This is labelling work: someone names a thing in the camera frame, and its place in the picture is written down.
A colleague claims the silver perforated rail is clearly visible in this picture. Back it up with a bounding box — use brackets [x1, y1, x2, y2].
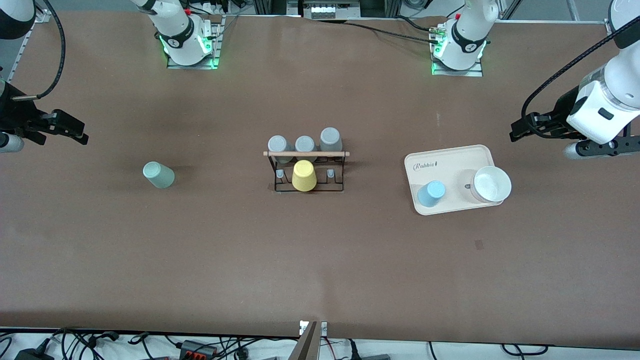
[6, 10, 51, 83]

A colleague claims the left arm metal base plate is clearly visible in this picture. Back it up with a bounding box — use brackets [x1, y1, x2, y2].
[431, 22, 484, 77]

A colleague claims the light blue plastic cup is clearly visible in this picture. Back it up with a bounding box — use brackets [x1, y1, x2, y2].
[417, 180, 446, 208]

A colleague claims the black power adapter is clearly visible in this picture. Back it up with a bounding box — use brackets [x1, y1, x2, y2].
[14, 347, 55, 360]

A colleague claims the short black table cable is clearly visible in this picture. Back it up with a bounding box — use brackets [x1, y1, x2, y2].
[395, 15, 436, 32]

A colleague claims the black cable loop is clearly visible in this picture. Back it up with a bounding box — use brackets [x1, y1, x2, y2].
[501, 344, 550, 357]

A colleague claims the yellow plastic cup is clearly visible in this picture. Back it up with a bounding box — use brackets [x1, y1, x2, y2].
[292, 160, 318, 192]

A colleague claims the black and orange connector block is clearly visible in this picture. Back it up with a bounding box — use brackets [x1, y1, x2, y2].
[179, 340, 218, 360]

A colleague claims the pale green plastic cup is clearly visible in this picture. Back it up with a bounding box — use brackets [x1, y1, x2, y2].
[143, 161, 176, 190]

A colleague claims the aluminium profile with white bracket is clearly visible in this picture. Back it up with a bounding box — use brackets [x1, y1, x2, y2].
[289, 321, 328, 360]

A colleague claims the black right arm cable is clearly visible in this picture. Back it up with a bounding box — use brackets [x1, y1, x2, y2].
[10, 0, 67, 101]

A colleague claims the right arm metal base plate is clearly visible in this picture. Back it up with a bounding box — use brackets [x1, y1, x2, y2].
[166, 15, 223, 70]

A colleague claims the white bowl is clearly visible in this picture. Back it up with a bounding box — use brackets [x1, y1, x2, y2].
[470, 165, 513, 204]

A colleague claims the long black table cable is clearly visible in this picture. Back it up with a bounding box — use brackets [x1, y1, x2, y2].
[346, 22, 441, 43]

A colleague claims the cream rectangular tray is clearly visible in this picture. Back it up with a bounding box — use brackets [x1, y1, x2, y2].
[404, 144, 501, 216]

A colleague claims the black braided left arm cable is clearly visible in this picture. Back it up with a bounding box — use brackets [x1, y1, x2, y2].
[521, 17, 640, 141]

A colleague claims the white power strip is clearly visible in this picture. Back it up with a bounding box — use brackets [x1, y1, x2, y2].
[302, 0, 362, 20]

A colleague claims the black wire cup rack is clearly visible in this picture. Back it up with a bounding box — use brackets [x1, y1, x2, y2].
[263, 149, 351, 194]

